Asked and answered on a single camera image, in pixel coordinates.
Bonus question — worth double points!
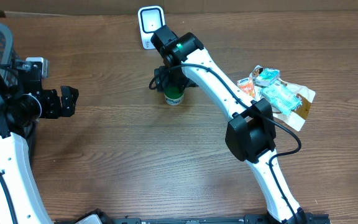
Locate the beige brown snack bag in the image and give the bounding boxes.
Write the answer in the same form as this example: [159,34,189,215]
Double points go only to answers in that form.
[249,65,316,131]

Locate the teal wet wipes pack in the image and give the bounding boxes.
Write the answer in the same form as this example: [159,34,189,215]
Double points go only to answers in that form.
[261,82,302,115]

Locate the white barcode scanner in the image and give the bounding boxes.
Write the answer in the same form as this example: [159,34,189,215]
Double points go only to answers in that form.
[137,6,165,50]

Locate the teal tissue pack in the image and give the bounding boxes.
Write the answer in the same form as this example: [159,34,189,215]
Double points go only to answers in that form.
[254,68,280,86]

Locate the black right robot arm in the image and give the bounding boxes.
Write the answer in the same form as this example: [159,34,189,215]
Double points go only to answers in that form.
[150,26,307,223]

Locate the green lid white jar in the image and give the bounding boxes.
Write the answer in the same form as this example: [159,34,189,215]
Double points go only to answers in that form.
[164,86,184,106]

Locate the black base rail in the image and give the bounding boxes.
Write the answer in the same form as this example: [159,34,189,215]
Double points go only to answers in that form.
[111,215,271,224]

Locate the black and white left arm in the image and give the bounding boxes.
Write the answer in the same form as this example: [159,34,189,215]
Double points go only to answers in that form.
[0,57,79,223]

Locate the orange tissue pack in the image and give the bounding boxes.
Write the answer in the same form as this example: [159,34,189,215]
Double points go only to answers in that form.
[237,77,255,98]

